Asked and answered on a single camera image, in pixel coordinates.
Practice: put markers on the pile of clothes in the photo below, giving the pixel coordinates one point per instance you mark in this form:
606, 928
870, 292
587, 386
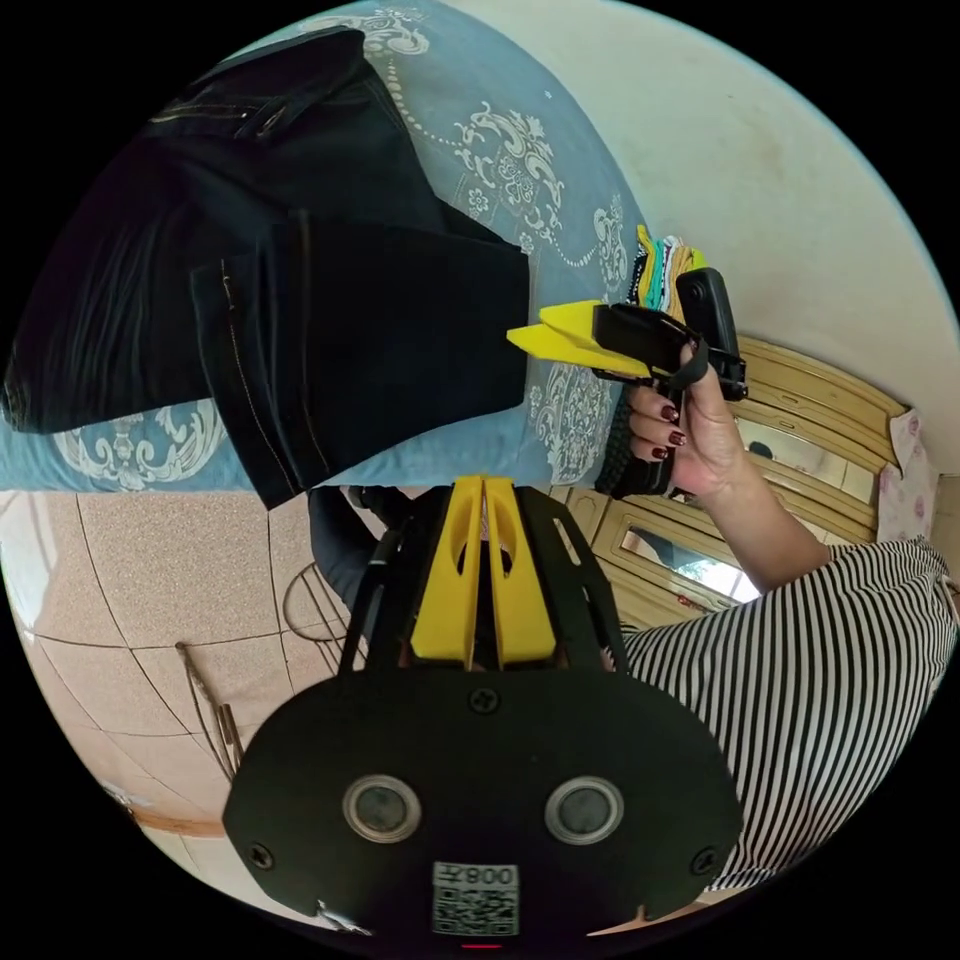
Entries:
664, 270

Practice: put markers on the person's body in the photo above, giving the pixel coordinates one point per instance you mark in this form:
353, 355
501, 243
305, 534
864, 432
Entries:
810, 690

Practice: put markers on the person's right forearm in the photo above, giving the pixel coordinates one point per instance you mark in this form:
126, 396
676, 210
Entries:
765, 529

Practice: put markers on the pink flowered cloth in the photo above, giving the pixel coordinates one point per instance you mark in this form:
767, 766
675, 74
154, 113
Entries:
909, 480

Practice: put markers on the person's right hand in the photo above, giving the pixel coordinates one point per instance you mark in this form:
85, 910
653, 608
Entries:
701, 442

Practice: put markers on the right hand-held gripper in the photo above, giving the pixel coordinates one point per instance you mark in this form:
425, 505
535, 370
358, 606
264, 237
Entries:
637, 337

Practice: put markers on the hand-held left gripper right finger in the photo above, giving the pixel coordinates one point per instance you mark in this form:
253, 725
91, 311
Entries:
521, 600

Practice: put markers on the wooden cupboard with mirrors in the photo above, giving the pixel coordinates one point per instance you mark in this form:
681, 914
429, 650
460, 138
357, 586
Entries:
814, 394

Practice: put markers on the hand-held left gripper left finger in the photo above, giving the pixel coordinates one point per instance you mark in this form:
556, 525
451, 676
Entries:
444, 592

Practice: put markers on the black jeans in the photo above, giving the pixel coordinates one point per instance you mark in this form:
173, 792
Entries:
300, 300

